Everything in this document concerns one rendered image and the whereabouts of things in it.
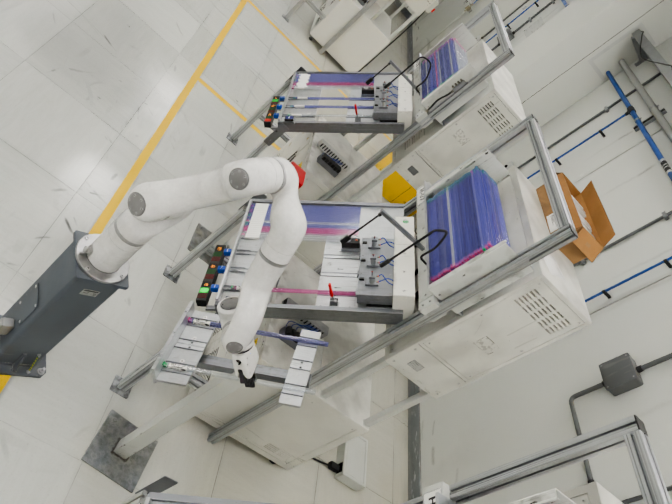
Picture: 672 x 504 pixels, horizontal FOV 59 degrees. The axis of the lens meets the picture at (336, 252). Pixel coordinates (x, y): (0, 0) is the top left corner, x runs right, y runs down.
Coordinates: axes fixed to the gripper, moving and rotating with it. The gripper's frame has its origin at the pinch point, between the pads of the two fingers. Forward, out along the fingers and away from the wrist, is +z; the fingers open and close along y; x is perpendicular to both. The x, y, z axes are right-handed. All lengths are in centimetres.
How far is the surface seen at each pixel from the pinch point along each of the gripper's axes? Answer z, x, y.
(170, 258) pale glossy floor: 37, 88, 118
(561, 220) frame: -31, -97, 47
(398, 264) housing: -2, -42, 61
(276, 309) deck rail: 3.3, 1.9, 38.9
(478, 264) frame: -18, -71, 41
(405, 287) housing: -1, -46, 49
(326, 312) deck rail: 5.3, -16.8, 40.4
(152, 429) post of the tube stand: 40, 49, 8
